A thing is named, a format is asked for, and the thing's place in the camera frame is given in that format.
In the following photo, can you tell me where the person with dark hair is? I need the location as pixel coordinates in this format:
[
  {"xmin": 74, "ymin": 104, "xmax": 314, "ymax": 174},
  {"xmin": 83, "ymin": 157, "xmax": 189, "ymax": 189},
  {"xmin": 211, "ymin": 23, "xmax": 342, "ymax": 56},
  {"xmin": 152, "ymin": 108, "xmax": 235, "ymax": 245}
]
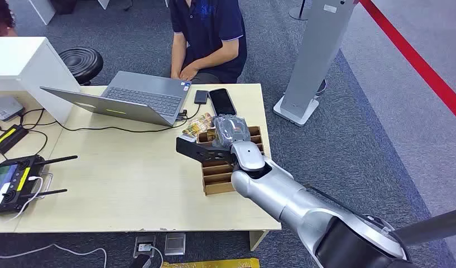
[{"xmin": 0, "ymin": 0, "xmax": 18, "ymax": 37}]

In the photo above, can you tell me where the short black drive cable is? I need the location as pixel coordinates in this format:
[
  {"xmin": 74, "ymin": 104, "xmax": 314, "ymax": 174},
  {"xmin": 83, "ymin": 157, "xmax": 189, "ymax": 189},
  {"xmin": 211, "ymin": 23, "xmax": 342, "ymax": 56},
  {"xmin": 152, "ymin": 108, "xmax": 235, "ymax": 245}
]
[{"xmin": 177, "ymin": 103, "xmax": 203, "ymax": 121}]

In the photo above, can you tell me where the brown cardboard card holder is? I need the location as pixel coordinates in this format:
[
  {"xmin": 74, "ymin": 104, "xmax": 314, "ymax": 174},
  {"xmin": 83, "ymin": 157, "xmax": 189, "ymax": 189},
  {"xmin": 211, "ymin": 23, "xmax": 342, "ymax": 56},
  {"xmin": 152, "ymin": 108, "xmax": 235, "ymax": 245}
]
[{"xmin": 196, "ymin": 126, "xmax": 266, "ymax": 197}]

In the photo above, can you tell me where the black smartphone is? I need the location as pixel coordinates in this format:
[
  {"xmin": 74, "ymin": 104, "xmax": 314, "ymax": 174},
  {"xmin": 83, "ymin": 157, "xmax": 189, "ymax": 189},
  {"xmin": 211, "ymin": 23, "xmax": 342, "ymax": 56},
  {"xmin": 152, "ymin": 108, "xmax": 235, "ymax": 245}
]
[{"xmin": 208, "ymin": 88, "xmax": 238, "ymax": 117}]

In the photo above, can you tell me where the white floor cable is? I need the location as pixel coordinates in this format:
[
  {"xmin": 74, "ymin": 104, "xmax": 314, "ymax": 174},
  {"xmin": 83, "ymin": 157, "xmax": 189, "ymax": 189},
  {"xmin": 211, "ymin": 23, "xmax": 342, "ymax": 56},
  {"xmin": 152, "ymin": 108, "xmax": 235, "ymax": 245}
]
[{"xmin": 0, "ymin": 243, "xmax": 108, "ymax": 268}]

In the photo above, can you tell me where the closed metal floor socket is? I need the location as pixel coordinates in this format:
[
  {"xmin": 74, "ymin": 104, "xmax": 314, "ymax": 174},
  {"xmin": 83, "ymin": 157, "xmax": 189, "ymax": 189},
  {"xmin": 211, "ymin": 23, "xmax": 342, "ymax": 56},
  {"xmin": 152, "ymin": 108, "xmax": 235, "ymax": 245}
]
[{"xmin": 164, "ymin": 232, "xmax": 186, "ymax": 256}]

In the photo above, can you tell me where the white cabinet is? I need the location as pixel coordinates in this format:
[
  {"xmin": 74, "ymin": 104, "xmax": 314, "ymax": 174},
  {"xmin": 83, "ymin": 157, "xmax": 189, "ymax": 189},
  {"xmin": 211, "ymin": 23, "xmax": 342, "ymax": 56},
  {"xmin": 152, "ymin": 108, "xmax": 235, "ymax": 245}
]
[{"xmin": 0, "ymin": 36, "xmax": 82, "ymax": 125}]

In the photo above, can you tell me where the black round stool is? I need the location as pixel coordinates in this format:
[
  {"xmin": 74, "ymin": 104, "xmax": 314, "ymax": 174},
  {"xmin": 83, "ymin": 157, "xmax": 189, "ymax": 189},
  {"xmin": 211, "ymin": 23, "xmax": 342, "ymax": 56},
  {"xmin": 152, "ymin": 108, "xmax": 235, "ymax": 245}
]
[{"xmin": 58, "ymin": 46, "xmax": 104, "ymax": 86}]

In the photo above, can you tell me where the light wood desk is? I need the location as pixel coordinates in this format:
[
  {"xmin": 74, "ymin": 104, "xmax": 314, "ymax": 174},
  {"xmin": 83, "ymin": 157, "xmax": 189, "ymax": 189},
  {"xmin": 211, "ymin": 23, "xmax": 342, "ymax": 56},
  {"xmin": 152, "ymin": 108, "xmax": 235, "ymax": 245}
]
[{"xmin": 0, "ymin": 83, "xmax": 282, "ymax": 252}]

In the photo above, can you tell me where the white controller cable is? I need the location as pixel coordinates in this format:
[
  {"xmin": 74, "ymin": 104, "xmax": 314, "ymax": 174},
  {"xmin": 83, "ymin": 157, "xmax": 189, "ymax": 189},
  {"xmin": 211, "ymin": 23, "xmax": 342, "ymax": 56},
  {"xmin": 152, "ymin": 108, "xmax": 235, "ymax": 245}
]
[{"xmin": 6, "ymin": 176, "xmax": 44, "ymax": 223}]

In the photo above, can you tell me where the small black external drive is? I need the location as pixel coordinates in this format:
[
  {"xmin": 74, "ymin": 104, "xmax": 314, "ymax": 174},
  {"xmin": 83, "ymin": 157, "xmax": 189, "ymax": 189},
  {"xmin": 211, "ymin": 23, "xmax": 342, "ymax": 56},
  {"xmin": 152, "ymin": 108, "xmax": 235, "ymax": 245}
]
[{"xmin": 193, "ymin": 89, "xmax": 209, "ymax": 106}]

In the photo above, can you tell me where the person's left hand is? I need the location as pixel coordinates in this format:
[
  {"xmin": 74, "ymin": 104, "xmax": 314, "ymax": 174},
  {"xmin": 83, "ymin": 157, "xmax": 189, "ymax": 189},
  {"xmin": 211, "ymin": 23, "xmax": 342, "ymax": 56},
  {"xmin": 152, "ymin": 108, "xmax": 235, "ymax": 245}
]
[{"xmin": 179, "ymin": 63, "xmax": 200, "ymax": 82}]

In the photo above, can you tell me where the black device with yellow stripe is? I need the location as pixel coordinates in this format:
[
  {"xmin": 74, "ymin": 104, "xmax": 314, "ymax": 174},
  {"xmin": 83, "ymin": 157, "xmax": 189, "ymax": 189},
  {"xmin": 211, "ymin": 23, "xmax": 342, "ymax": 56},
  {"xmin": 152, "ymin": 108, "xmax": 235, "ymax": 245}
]
[{"xmin": 0, "ymin": 124, "xmax": 29, "ymax": 159}]

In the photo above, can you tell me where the black remote controller with screen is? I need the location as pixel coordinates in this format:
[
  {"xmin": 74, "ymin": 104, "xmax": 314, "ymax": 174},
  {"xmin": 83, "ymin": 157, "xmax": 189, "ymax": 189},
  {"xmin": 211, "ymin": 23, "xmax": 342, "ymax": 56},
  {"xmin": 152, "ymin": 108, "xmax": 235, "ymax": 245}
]
[{"xmin": 0, "ymin": 154, "xmax": 79, "ymax": 218}]

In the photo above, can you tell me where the long black power cable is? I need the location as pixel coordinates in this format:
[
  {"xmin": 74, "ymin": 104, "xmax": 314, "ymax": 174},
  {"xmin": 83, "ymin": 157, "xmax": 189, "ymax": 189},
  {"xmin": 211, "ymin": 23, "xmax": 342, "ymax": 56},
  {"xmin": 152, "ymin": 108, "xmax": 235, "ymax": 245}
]
[{"xmin": 19, "ymin": 108, "xmax": 189, "ymax": 134}]

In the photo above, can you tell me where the yellow flat object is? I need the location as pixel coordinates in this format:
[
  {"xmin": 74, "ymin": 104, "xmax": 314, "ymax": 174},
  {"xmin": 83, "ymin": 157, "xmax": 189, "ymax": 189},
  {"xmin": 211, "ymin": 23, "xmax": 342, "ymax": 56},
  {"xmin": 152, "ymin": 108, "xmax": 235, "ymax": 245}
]
[{"xmin": 161, "ymin": 257, "xmax": 261, "ymax": 268}]

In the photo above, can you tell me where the grey metal bar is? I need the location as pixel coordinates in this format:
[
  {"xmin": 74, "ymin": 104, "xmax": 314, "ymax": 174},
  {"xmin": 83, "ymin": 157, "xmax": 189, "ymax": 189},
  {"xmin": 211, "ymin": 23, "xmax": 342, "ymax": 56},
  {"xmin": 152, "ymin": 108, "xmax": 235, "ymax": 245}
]
[{"xmin": 393, "ymin": 207, "xmax": 456, "ymax": 247}]

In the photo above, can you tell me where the thin black looping cable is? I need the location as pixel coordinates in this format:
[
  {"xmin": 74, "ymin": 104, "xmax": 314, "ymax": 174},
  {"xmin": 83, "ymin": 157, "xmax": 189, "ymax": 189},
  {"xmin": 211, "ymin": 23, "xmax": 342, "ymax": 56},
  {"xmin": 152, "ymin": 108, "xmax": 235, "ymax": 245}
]
[{"xmin": 0, "ymin": 115, "xmax": 49, "ymax": 160}]

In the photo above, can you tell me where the grey open laptop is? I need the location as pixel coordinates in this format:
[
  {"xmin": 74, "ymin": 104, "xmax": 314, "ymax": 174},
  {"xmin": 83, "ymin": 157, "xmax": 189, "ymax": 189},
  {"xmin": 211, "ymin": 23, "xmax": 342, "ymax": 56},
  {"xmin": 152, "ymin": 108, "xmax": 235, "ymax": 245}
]
[{"xmin": 40, "ymin": 70, "xmax": 193, "ymax": 128}]

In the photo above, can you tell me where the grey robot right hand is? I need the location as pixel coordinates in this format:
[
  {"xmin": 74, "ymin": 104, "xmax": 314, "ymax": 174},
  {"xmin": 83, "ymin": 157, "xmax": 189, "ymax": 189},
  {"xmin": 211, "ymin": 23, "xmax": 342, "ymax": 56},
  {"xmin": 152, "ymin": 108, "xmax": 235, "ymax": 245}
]
[{"xmin": 212, "ymin": 114, "xmax": 252, "ymax": 150}]

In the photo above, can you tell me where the round grey post base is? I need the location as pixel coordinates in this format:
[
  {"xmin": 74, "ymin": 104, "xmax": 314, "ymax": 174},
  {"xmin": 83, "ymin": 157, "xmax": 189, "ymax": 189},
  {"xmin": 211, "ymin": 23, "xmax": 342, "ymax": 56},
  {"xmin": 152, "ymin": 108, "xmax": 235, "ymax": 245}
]
[{"xmin": 288, "ymin": 0, "xmax": 312, "ymax": 21}]

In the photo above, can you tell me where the floor socket with plug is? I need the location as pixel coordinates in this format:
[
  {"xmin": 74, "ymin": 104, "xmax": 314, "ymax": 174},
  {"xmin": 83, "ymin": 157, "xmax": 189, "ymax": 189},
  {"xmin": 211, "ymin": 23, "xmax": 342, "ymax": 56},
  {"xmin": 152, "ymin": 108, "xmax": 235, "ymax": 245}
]
[{"xmin": 133, "ymin": 235, "xmax": 157, "ymax": 259}]

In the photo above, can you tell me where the white furniture panel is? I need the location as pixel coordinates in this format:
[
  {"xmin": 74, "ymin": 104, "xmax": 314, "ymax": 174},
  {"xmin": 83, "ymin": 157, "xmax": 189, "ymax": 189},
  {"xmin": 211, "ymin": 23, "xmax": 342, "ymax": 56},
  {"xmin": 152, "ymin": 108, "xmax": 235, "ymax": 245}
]
[{"xmin": 27, "ymin": 0, "xmax": 111, "ymax": 26}]

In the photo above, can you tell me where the small grey box device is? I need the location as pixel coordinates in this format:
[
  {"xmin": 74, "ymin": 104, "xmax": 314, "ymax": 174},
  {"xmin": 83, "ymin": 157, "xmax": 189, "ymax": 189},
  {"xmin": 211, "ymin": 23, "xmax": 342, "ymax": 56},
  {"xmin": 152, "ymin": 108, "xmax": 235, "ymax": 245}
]
[{"xmin": 0, "ymin": 95, "xmax": 26, "ymax": 122}]

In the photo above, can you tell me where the red barrier belt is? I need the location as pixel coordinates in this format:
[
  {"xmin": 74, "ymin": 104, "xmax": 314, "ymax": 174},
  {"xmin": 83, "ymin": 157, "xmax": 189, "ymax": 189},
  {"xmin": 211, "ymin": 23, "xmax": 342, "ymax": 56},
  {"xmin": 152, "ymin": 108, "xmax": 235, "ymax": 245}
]
[{"xmin": 358, "ymin": 0, "xmax": 456, "ymax": 127}]

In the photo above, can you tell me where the grey kiosk stand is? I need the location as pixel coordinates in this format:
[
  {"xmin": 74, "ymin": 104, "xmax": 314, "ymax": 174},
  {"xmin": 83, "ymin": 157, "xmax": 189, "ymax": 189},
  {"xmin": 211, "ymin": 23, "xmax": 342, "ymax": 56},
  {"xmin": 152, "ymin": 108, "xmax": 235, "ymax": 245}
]
[{"xmin": 272, "ymin": 0, "xmax": 358, "ymax": 128}]

